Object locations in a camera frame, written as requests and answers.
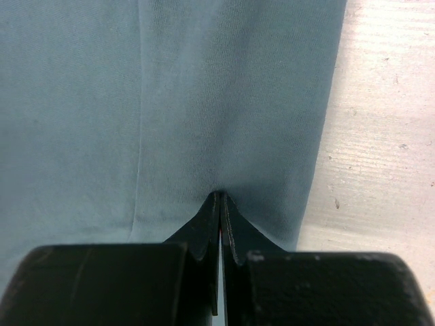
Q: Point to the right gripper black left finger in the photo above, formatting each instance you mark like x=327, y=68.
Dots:
x=170, y=283

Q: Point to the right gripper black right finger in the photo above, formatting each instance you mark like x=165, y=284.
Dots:
x=266, y=285

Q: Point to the teal blue t shirt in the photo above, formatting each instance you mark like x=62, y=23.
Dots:
x=118, y=118

